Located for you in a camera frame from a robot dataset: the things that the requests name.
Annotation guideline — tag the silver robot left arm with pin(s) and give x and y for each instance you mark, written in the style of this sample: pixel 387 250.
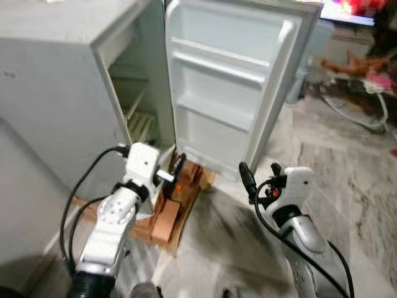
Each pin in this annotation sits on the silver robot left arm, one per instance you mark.
pixel 111 214

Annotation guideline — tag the brown brick fridge stand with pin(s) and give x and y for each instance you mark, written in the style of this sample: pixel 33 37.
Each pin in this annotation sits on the brown brick fridge stand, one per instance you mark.
pixel 167 220

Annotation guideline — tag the white fridge door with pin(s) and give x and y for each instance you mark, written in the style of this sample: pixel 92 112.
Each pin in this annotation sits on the white fridge door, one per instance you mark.
pixel 223 81

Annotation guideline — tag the white mini fridge body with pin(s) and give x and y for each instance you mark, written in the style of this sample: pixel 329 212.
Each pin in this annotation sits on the white mini fridge body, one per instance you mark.
pixel 49 74

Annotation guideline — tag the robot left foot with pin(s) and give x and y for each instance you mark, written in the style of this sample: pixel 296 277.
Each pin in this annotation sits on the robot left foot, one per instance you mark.
pixel 146 290

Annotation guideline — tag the light blue plastic chair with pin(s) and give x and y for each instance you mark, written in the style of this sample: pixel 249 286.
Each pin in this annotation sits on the light blue plastic chair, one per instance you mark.
pixel 313 49

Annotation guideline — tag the brown plush toy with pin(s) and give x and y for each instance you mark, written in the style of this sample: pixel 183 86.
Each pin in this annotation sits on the brown plush toy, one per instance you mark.
pixel 353 64

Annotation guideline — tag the pink cloth item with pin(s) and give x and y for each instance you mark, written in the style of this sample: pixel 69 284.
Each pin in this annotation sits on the pink cloth item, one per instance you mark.
pixel 381 81

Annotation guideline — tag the grey cabinet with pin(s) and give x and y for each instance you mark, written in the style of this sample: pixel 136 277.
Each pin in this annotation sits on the grey cabinet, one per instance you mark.
pixel 28 211

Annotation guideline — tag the lit television screen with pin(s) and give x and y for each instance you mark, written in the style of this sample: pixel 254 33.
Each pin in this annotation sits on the lit television screen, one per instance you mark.
pixel 350 9

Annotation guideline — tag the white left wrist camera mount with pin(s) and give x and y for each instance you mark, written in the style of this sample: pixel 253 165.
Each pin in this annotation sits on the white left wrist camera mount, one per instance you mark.
pixel 141 164

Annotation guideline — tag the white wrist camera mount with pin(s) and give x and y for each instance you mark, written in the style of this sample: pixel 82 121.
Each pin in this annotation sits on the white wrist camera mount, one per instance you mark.
pixel 296 186
pixel 141 164

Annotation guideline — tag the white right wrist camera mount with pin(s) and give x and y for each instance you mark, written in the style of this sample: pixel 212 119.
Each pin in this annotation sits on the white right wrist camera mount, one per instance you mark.
pixel 296 186

